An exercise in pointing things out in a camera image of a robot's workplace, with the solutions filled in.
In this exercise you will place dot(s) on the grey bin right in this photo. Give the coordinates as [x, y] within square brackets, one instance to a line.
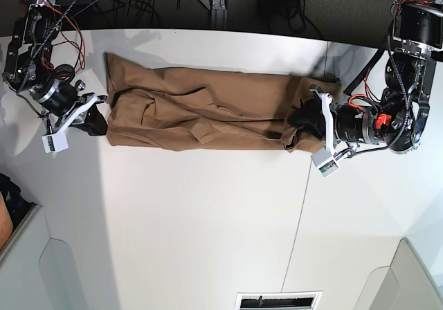
[405, 283]

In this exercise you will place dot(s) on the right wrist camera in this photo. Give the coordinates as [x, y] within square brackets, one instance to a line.
[56, 142]

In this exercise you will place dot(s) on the grey bin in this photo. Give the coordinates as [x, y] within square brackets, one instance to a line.
[405, 283]
[38, 271]

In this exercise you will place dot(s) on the white floor vent grille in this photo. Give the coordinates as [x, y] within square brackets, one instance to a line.
[282, 301]

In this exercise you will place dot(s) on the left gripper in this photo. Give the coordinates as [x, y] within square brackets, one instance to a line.
[341, 127]

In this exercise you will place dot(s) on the brown t-shirt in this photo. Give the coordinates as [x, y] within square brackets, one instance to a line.
[182, 109]

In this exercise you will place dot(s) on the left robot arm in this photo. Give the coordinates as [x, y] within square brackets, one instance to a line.
[388, 101]

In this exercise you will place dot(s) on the grey bin left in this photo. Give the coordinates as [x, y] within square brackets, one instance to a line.
[38, 271]

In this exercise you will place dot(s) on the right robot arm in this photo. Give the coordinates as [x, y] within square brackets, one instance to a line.
[28, 60]

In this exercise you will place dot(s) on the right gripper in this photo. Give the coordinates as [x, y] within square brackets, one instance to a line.
[60, 100]

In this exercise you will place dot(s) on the aluminium frame post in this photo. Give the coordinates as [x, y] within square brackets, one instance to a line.
[218, 14]

